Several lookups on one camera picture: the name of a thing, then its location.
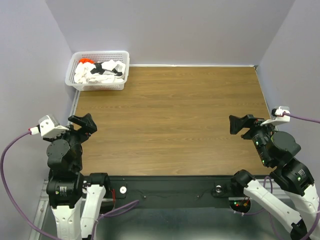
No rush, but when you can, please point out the white t-shirt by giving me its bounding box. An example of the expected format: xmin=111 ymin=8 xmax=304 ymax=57
xmin=73 ymin=62 xmax=125 ymax=84

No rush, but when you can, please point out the aluminium frame rail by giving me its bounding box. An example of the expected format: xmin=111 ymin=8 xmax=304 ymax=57
xmin=33 ymin=180 xmax=49 ymax=229

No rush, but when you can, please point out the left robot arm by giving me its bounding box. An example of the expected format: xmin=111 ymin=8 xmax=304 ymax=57
xmin=39 ymin=113 xmax=114 ymax=240

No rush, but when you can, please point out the orange t-shirt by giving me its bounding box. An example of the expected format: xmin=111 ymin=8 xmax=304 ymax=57
xmin=78 ymin=58 xmax=95 ymax=64

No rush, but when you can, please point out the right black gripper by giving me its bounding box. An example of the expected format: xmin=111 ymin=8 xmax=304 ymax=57
xmin=229 ymin=112 xmax=281 ymax=165

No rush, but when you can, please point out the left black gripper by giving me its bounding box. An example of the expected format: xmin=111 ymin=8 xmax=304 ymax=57
xmin=44 ymin=111 xmax=98 ymax=168

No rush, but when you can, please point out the white plastic laundry basket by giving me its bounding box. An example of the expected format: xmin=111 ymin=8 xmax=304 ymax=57
xmin=65 ymin=50 xmax=130 ymax=91

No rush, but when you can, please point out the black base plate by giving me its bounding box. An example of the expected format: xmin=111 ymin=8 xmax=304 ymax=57
xmin=109 ymin=175 xmax=249 ymax=209

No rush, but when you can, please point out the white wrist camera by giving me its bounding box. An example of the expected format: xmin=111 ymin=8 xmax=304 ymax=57
xmin=260 ymin=106 xmax=291 ymax=126
xmin=28 ymin=115 xmax=69 ymax=139

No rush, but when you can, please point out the white and black garment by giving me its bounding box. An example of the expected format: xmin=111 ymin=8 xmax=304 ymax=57
xmin=90 ymin=60 xmax=127 ymax=78

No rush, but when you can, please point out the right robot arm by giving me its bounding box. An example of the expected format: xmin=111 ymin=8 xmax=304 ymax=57
xmin=229 ymin=109 xmax=320 ymax=240

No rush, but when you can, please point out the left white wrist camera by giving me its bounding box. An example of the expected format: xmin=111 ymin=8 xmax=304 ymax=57
xmin=28 ymin=115 xmax=69 ymax=139

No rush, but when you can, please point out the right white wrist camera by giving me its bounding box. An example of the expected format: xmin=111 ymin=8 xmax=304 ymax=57
xmin=260 ymin=106 xmax=291 ymax=126

